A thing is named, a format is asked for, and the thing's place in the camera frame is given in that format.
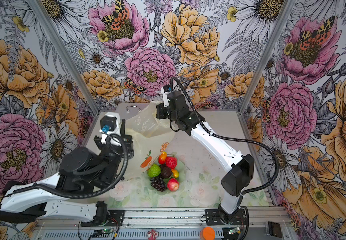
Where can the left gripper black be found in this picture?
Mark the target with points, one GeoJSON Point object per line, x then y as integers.
{"type": "Point", "coordinates": [129, 144]}

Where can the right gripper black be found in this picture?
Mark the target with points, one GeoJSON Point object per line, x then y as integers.
{"type": "Point", "coordinates": [161, 108]}

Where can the translucent yellow plastic bag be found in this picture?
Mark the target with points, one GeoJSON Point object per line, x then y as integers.
{"type": "Point", "coordinates": [151, 137]}

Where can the crinkled red fruit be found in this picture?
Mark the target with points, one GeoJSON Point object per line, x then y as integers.
{"type": "Point", "coordinates": [171, 162]}

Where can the light green wavy plate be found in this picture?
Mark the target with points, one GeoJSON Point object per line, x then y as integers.
{"type": "Point", "coordinates": [180, 168]}

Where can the red pink apple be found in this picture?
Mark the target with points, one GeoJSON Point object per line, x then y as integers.
{"type": "Point", "coordinates": [173, 185]}

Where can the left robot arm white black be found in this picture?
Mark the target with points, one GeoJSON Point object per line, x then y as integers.
{"type": "Point", "coordinates": [82, 175]}

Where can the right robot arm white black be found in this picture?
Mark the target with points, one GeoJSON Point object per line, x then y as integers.
{"type": "Point", "coordinates": [239, 168]}

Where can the orange red mango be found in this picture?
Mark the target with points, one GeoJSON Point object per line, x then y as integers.
{"type": "Point", "coordinates": [162, 158]}

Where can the silver metal case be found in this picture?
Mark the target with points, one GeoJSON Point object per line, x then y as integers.
{"type": "Point", "coordinates": [130, 107]}

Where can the green bumpy fruit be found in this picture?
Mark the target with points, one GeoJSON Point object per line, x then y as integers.
{"type": "Point", "coordinates": [154, 171]}

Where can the small yellow orange mango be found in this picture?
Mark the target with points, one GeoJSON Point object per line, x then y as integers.
{"type": "Point", "coordinates": [175, 174]}

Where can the dark brown fruit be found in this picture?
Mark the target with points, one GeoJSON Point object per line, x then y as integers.
{"type": "Point", "coordinates": [166, 173]}

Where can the dark purple grape bunch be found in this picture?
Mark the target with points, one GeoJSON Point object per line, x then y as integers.
{"type": "Point", "coordinates": [158, 184]}

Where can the red white small object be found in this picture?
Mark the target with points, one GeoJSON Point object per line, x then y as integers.
{"type": "Point", "coordinates": [152, 235]}

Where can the orange round cap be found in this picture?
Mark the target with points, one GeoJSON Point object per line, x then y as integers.
{"type": "Point", "coordinates": [207, 233]}

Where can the black phone device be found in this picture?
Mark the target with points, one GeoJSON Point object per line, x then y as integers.
{"type": "Point", "coordinates": [274, 229]}

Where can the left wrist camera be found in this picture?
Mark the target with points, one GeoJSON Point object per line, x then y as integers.
{"type": "Point", "coordinates": [110, 123]}

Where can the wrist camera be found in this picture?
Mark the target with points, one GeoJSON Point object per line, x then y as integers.
{"type": "Point", "coordinates": [110, 123]}
{"type": "Point", "coordinates": [174, 99]}

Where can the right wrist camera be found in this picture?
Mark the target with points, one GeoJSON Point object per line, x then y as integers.
{"type": "Point", "coordinates": [174, 99]}

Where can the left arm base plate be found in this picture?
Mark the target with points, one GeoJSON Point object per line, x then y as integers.
{"type": "Point", "coordinates": [112, 218]}

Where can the aluminium frame rail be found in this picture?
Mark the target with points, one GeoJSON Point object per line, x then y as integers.
{"type": "Point", "coordinates": [171, 223]}

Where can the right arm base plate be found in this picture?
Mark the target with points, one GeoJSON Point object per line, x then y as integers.
{"type": "Point", "coordinates": [217, 217]}

